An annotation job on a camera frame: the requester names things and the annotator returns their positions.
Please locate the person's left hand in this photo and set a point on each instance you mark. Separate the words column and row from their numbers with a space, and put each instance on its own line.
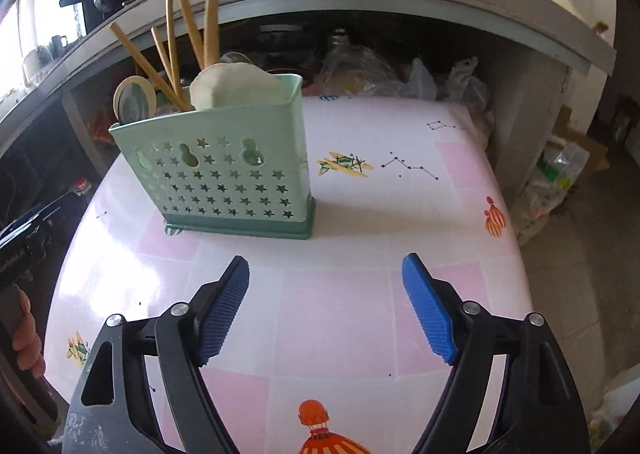
column 29, row 339

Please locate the pink printed tablecloth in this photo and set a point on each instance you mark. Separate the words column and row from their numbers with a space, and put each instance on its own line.
column 350, row 284

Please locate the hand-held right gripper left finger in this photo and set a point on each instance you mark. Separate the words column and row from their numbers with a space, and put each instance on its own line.
column 225, row 309

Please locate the white plastic bags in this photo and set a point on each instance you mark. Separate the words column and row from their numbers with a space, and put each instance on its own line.
column 450, row 84

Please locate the cardboard box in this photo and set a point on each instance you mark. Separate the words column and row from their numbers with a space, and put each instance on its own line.
column 590, row 149

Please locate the pale cup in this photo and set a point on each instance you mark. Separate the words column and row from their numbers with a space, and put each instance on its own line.
column 35, row 67

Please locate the clear bag yellow contents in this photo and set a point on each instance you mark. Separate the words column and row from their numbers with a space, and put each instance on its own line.
column 355, row 64

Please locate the cream plastic ladle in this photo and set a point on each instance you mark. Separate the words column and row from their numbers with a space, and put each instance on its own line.
column 134, row 99

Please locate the bundle of wooden chopsticks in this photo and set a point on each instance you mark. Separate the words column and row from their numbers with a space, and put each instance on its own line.
column 210, row 19

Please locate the white shell-shaped spoon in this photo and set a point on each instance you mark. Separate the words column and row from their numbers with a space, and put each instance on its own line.
column 235, row 89

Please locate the orange bag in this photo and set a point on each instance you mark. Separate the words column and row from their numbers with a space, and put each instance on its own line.
column 97, row 127

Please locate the plastic bag of packets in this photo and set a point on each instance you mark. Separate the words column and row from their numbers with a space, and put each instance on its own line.
column 550, row 184

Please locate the green star-holed utensil holder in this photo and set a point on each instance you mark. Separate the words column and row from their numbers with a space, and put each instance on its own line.
column 225, row 174

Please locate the dark mug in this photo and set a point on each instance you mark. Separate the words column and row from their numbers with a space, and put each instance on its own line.
column 58, row 45

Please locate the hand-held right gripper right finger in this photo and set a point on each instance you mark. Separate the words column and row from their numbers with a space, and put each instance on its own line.
column 430, row 309

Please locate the red-capped bottle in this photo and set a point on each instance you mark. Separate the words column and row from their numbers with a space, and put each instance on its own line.
column 83, row 187

